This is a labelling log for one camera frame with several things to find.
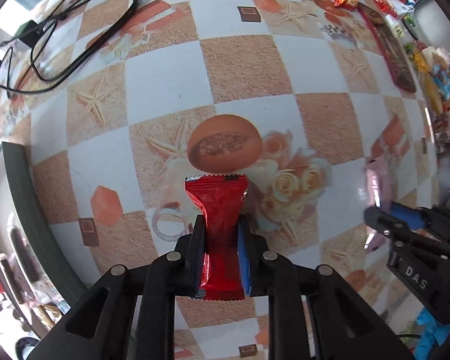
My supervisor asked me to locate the dark red tray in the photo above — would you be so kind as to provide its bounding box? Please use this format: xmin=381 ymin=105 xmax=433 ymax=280
xmin=358 ymin=2 xmax=416 ymax=94

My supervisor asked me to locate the green grey storage box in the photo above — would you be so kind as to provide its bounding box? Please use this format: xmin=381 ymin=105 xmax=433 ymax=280
xmin=0 ymin=141 xmax=86 ymax=337

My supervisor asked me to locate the black cable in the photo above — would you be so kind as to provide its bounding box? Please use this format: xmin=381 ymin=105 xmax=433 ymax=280
xmin=0 ymin=0 xmax=163 ymax=95

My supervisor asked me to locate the red snack packet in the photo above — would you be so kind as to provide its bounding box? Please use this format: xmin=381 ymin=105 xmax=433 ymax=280
xmin=184 ymin=175 xmax=249 ymax=302

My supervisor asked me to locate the pink snack packet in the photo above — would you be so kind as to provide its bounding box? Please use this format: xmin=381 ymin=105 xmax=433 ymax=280
xmin=364 ymin=157 xmax=393 ymax=253

